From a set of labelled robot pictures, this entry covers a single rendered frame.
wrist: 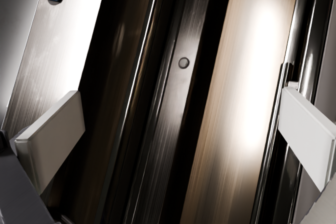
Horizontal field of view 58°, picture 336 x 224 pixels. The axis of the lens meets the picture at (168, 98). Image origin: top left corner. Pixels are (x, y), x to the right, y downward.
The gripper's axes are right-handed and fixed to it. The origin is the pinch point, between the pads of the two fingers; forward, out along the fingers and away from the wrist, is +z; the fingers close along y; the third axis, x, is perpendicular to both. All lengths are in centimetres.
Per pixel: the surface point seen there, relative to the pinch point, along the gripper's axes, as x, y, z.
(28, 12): -6, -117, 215
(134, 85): -8.7, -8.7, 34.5
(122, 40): -2.6, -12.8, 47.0
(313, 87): -3.0, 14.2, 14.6
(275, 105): -6.9, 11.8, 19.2
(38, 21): 1, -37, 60
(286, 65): -2.3, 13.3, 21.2
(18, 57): -38, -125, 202
